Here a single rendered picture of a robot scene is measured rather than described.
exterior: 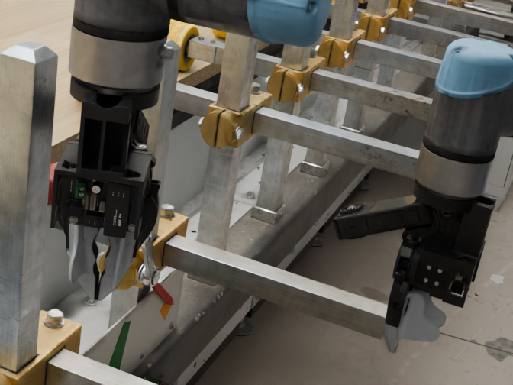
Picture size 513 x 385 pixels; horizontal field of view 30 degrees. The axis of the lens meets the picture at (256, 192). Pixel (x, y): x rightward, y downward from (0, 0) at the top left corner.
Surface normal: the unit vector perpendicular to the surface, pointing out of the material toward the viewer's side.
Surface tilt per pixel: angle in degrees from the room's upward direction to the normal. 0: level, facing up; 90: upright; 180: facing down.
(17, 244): 90
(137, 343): 90
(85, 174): 90
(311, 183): 0
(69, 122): 0
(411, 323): 93
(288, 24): 113
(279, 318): 0
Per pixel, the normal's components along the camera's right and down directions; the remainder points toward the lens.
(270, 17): -0.25, 0.62
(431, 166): -0.76, 0.16
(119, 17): 0.04, 0.42
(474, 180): 0.40, 0.44
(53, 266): 0.91, 0.29
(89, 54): -0.45, 0.31
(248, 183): 0.15, -0.90
